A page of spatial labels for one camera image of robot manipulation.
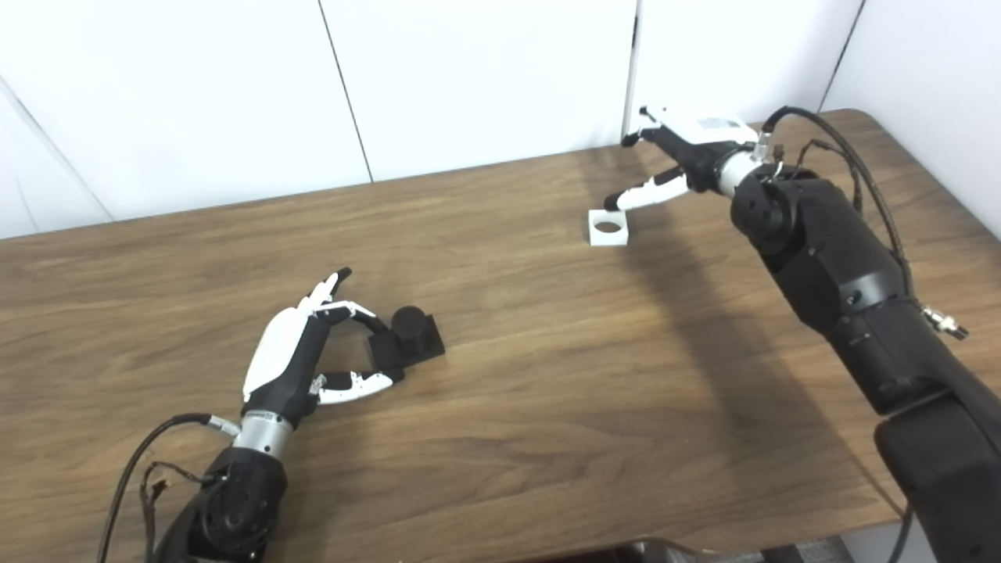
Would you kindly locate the white and black left hand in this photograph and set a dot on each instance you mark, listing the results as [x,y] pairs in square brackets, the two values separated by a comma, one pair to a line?
[281,360]

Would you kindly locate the white and black right hand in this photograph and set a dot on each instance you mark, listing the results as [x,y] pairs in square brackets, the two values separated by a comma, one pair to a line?
[704,148]

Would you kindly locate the black peg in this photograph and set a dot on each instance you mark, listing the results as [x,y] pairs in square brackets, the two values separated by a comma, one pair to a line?
[410,332]

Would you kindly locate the white square piece with hole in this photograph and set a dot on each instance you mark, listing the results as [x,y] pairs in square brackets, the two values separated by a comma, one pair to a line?
[594,237]

